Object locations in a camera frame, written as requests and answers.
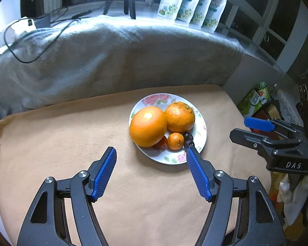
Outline grey blanket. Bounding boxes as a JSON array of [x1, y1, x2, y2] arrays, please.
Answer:
[[0, 16, 245, 118]]

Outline small orange mandarin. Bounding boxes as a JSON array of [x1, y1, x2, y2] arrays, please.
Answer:
[[167, 132, 185, 150]]

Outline floral white plate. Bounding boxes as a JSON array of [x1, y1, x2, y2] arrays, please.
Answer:
[[129, 93, 207, 165]]

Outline red cherry tomato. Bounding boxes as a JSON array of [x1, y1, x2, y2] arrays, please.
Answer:
[[153, 136, 167, 150]]

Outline smooth large orange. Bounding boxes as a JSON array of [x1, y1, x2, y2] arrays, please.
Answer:
[[129, 106, 167, 148]]

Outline green snack package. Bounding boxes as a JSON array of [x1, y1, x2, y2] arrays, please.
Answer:
[[238, 82, 271, 118]]

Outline right white gloved hand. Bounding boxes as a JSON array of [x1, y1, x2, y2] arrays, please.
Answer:
[[274, 173, 308, 228]]

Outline black cable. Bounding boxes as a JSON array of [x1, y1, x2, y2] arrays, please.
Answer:
[[3, 7, 93, 64]]

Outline beige cushion mat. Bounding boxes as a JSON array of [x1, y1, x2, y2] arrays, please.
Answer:
[[0, 85, 271, 245]]

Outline large speckled orange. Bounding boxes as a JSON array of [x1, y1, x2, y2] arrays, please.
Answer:
[[165, 102, 195, 133]]

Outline dark plum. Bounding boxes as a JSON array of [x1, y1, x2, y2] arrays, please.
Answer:
[[183, 132, 194, 141], [184, 140, 195, 149]]

